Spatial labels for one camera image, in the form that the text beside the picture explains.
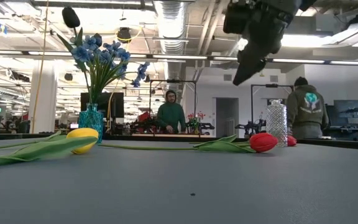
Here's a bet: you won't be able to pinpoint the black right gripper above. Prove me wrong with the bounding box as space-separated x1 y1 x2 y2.
232 0 301 85

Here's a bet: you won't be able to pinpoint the blue artificial flower bunch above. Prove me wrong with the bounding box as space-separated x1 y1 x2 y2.
103 60 151 105
70 34 132 105

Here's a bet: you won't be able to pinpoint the yellow artificial tulip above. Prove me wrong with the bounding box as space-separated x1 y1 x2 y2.
0 127 99 169

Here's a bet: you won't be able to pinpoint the clear cut-glass vase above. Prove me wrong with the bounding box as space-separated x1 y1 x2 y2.
265 99 288 147

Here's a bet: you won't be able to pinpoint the background red flowers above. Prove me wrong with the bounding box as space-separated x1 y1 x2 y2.
187 111 207 134

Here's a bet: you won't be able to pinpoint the blue glass vase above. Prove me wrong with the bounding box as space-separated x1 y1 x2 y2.
78 103 104 144

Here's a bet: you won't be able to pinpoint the black background robot arms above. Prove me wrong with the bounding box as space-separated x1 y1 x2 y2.
234 119 267 138

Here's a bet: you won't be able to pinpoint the person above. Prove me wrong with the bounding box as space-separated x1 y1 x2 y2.
156 89 188 134
286 77 329 140

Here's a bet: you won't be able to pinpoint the dark desk monitor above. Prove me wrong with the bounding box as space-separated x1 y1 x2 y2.
333 99 358 129

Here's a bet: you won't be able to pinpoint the grey-blue table mat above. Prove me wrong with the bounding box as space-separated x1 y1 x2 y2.
0 138 358 224

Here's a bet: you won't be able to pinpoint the black ceiling-hung device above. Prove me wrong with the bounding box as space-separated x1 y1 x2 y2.
116 27 132 44

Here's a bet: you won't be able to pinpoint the black monitor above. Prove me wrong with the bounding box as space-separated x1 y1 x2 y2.
80 92 125 119

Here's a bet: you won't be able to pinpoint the white building column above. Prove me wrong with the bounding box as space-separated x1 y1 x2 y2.
28 60 58 134

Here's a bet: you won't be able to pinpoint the black rig frame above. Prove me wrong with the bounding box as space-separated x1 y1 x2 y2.
149 79 198 135
250 83 295 138

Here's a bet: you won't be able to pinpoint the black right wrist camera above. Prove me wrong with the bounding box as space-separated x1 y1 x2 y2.
223 2 251 35

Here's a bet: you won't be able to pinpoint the silver ventilation duct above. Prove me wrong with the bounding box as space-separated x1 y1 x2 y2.
153 0 188 91

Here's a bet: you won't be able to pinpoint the long yellow cable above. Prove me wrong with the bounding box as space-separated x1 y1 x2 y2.
30 0 50 134

